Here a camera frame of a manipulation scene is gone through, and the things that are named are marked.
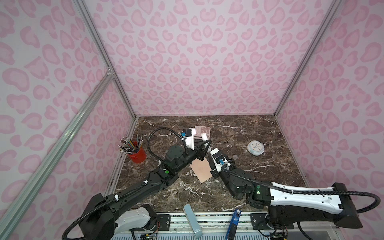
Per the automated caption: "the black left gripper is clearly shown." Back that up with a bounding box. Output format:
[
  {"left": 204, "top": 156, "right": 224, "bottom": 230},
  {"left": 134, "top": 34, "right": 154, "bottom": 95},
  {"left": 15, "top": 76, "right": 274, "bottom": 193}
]
[{"left": 174, "top": 137, "right": 211, "bottom": 174}]

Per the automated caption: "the coloured pencils bundle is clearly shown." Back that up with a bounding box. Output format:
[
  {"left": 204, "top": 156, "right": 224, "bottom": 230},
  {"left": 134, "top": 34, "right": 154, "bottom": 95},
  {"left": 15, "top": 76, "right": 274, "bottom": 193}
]
[{"left": 117, "top": 136, "right": 143, "bottom": 155}]

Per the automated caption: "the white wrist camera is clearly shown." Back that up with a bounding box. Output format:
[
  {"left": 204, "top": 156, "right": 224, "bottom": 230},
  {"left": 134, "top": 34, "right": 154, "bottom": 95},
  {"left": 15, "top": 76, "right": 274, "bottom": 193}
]
[
  {"left": 209, "top": 148, "right": 231, "bottom": 166},
  {"left": 181, "top": 128, "right": 196, "bottom": 150}
]

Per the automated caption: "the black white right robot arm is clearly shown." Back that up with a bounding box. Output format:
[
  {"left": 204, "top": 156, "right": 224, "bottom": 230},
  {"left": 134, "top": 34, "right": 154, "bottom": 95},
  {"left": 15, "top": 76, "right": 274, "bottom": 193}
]
[{"left": 211, "top": 164, "right": 381, "bottom": 229}]

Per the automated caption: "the white glue stick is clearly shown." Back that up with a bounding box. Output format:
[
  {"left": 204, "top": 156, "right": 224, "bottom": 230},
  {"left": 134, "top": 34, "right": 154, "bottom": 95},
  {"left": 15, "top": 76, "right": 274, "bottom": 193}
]
[{"left": 201, "top": 133, "right": 209, "bottom": 141}]

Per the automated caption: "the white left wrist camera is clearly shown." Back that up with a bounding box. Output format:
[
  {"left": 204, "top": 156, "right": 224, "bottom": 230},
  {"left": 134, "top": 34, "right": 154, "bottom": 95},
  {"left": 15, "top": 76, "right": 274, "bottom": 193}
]
[{"left": 181, "top": 128, "right": 196, "bottom": 150}]

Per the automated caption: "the white round clock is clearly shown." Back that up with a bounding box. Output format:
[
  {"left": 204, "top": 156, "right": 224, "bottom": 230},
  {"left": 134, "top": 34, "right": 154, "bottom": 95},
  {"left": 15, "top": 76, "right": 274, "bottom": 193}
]
[{"left": 247, "top": 140, "right": 265, "bottom": 156}]

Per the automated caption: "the pink calculator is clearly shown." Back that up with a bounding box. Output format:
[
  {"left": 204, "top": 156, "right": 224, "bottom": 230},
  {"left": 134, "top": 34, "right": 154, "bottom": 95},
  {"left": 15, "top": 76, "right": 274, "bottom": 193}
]
[{"left": 194, "top": 126, "right": 211, "bottom": 139}]

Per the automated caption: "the blue utility knife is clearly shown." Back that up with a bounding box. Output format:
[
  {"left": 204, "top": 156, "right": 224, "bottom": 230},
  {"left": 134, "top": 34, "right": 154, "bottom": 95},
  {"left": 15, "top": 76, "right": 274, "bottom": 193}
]
[{"left": 225, "top": 208, "right": 242, "bottom": 240}]

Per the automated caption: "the beige envelope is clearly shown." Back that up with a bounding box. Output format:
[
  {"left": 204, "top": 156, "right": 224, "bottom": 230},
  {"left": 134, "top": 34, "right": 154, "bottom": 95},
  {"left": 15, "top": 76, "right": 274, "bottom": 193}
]
[{"left": 190, "top": 159, "right": 212, "bottom": 183}]

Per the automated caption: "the light blue stapler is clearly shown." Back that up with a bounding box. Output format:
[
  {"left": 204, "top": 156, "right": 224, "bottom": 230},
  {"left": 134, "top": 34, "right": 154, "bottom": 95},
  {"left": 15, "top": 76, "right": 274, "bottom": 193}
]
[{"left": 183, "top": 204, "right": 203, "bottom": 240}]

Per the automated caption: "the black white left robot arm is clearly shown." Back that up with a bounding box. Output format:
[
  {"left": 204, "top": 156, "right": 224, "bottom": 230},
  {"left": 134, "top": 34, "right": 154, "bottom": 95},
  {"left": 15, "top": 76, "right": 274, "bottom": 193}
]
[{"left": 62, "top": 128, "right": 212, "bottom": 240}]

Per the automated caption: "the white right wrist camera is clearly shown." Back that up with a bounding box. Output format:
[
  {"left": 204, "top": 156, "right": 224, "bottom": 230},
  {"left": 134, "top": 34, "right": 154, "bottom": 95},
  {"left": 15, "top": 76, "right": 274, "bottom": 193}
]
[{"left": 209, "top": 148, "right": 231, "bottom": 166}]

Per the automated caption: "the red pencil cup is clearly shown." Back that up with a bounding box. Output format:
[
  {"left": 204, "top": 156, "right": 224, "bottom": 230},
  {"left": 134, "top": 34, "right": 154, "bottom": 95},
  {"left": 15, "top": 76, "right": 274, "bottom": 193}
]
[{"left": 130, "top": 145, "right": 147, "bottom": 164}]

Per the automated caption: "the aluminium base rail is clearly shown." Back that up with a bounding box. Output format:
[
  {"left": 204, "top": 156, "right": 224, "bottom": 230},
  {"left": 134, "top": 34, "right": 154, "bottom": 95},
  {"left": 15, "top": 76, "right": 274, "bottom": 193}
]
[{"left": 111, "top": 208, "right": 344, "bottom": 240}]

